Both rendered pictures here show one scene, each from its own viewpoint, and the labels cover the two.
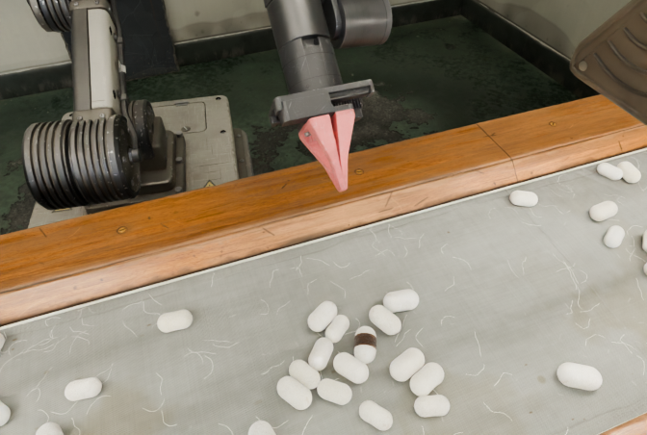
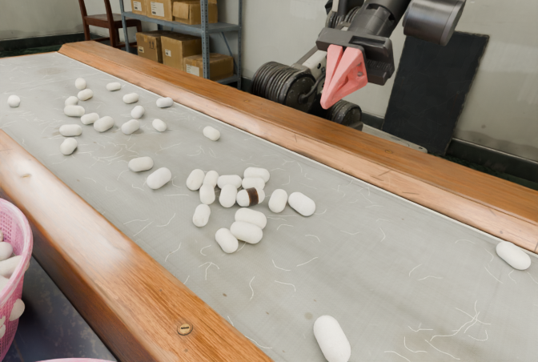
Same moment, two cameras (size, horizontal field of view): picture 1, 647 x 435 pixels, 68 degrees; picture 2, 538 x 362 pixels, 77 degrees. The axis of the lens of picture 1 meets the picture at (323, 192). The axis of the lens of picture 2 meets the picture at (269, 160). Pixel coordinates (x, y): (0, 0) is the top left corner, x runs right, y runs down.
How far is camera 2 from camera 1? 0.40 m
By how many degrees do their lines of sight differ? 47
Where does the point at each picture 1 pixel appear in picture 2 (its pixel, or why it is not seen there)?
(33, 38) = (375, 97)
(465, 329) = (314, 251)
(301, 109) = (329, 37)
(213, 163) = not seen: hidden behind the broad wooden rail
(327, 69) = (367, 26)
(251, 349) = (215, 162)
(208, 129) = not seen: hidden behind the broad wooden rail
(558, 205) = not seen: outside the picture
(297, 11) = not seen: outside the picture
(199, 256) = (256, 126)
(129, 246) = (238, 105)
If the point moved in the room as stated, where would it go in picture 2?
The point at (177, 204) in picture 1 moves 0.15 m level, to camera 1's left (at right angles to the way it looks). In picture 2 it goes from (279, 107) to (244, 85)
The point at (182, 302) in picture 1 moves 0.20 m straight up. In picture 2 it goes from (226, 135) to (226, 14)
